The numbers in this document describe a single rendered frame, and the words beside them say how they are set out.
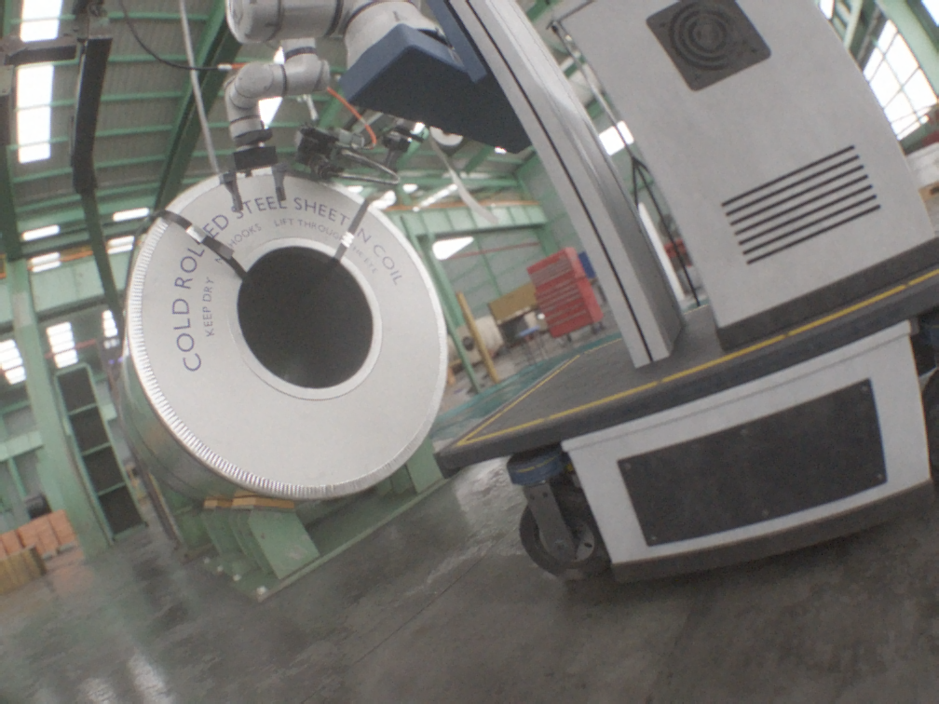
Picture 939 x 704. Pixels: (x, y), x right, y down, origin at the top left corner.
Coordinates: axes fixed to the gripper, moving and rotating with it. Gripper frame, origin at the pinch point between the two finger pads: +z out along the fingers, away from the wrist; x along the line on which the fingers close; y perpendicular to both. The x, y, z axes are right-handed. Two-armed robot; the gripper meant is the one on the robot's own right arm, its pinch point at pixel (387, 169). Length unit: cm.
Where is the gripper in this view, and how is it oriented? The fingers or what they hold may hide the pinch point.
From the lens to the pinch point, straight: 183.1
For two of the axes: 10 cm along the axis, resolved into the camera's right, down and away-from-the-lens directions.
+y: -7.8, -1.3, -6.2
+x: 5.0, 4.7, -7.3
